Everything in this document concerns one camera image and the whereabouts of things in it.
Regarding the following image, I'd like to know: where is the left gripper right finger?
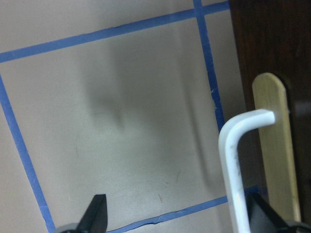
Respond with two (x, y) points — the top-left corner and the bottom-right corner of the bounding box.
(246, 193), (311, 233)

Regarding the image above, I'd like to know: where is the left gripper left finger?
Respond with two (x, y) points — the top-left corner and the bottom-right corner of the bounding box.
(54, 194), (107, 233)

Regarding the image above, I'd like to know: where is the white drawer handle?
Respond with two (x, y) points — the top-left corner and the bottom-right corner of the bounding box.
(218, 109), (276, 233)

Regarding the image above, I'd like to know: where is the light wood drawer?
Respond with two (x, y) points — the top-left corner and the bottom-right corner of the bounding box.
(252, 73), (301, 221)

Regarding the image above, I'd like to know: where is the dark wooden cabinet box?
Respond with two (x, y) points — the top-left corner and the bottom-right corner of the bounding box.
(229, 0), (311, 224)

